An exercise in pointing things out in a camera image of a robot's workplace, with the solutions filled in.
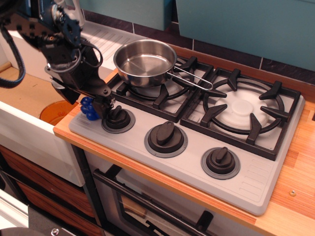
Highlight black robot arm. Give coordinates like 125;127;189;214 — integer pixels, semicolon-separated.
0;0;115;119

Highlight black middle stove knob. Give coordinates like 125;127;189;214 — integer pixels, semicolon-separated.
144;121;188;158

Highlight black left burner grate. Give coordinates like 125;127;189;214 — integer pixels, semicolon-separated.
107;57;214;122

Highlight black right stove knob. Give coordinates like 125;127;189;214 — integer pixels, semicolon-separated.
201;147;241;180

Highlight black burner grate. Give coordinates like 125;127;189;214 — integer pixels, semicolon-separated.
107;57;214;122
180;68;305;161

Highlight black right burner grate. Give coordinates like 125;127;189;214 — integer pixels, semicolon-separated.
180;68;305;161

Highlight grey toy stove top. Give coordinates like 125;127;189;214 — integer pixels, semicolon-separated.
68;46;306;216

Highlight black left stove knob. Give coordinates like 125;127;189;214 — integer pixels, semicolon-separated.
101;105;136;134

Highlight grey toy faucet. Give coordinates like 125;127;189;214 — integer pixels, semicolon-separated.
55;0;85;27

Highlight black stove knob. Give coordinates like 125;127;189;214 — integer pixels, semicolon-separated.
101;105;136;134
201;147;241;180
144;121;188;158

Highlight oven door with handle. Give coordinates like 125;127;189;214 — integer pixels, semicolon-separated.
92;165;259;236

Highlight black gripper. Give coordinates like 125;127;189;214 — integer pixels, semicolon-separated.
45;58;115;119

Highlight stainless steel pan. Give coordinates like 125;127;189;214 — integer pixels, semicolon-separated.
113;39;214;91

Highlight wooden drawer fronts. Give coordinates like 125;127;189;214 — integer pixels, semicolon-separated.
0;147;104;236

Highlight white toy sink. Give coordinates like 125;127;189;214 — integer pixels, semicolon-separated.
0;6;146;187

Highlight blue toy blueberry cluster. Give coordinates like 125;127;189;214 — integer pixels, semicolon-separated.
80;96;100;121

